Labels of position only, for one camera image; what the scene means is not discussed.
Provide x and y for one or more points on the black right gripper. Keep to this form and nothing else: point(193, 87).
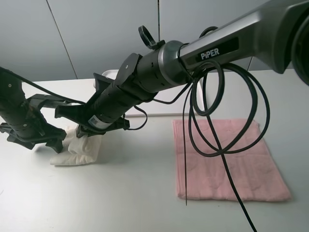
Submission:
point(105, 111)

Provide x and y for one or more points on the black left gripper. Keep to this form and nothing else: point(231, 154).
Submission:
point(27, 126)

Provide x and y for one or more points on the cream white towel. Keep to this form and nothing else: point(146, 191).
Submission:
point(77, 151)

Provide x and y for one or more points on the pink towel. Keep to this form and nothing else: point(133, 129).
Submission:
point(253, 171)

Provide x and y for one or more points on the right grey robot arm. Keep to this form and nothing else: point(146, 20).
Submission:
point(277, 33)

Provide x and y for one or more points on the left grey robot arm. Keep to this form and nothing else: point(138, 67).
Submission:
point(10, 87)

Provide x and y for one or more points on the white rectangular plastic tray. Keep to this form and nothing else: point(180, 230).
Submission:
point(159, 109)

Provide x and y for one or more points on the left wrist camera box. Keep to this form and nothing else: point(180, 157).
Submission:
point(40, 101)

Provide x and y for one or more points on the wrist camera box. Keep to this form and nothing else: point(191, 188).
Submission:
point(101, 82)
point(40, 101)

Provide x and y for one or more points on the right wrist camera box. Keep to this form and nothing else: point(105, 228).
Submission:
point(101, 82)

